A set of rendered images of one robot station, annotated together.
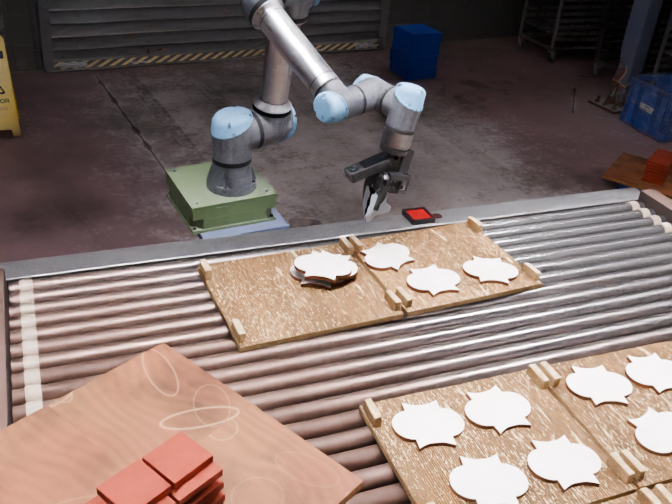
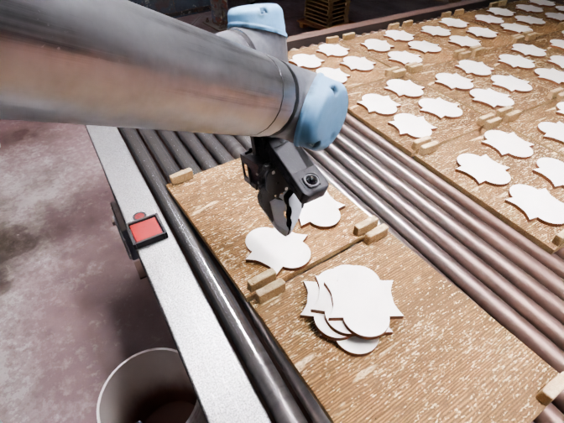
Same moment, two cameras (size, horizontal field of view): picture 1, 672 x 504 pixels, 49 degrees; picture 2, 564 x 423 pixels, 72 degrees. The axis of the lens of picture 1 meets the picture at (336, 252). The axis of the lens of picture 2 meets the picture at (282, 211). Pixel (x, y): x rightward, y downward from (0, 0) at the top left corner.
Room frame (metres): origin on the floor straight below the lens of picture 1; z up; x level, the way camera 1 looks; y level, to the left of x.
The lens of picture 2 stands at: (1.75, 0.41, 1.55)
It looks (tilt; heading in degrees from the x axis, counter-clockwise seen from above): 43 degrees down; 264
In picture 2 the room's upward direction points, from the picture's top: straight up
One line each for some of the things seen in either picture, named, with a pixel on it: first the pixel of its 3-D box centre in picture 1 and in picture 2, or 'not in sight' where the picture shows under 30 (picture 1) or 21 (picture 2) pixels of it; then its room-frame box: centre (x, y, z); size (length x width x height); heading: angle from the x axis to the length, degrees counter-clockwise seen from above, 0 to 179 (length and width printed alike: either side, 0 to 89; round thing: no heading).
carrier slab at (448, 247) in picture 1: (441, 264); (267, 206); (1.71, -0.29, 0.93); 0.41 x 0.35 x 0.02; 117
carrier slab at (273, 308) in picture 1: (297, 291); (395, 341); (1.52, 0.09, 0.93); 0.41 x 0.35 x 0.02; 117
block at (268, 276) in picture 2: (355, 244); (261, 280); (1.74, -0.05, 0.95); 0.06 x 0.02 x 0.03; 27
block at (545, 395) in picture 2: (238, 330); (554, 388); (1.31, 0.20, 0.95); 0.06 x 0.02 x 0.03; 27
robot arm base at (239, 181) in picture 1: (231, 170); not in sight; (2.01, 0.33, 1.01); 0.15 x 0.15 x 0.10
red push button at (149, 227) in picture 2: (418, 216); (146, 231); (1.99, -0.24, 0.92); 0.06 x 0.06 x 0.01; 24
